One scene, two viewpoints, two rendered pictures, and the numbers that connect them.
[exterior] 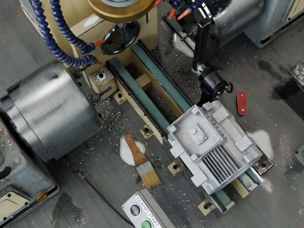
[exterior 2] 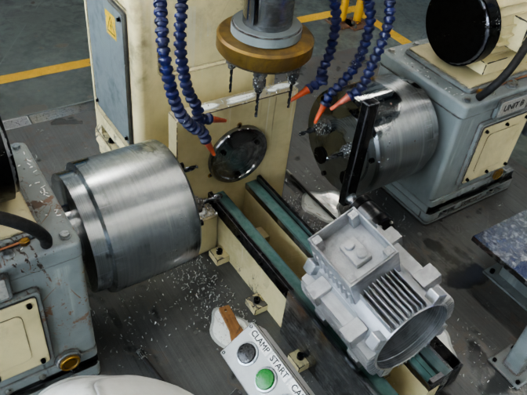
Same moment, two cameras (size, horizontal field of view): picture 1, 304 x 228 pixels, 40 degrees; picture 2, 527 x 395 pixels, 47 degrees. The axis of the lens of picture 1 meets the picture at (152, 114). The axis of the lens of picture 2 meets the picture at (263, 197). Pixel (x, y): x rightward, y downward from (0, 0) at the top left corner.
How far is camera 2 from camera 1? 52 cm
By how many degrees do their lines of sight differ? 28
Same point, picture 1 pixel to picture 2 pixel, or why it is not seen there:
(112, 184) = (191, 375)
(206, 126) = (368, 242)
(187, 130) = (339, 248)
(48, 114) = (126, 190)
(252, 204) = not seen: outside the picture
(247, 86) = not seen: hidden behind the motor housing
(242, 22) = (411, 150)
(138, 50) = (257, 187)
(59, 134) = (136, 226)
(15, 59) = not seen: hidden behind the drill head
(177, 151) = (318, 288)
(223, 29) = (387, 148)
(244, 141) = (428, 272)
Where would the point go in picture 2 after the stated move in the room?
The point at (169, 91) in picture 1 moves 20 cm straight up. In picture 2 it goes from (300, 239) to (314, 167)
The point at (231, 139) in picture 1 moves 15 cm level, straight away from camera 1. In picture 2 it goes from (407, 270) to (436, 222)
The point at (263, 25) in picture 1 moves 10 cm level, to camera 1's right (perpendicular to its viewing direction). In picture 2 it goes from (434, 179) to (473, 181)
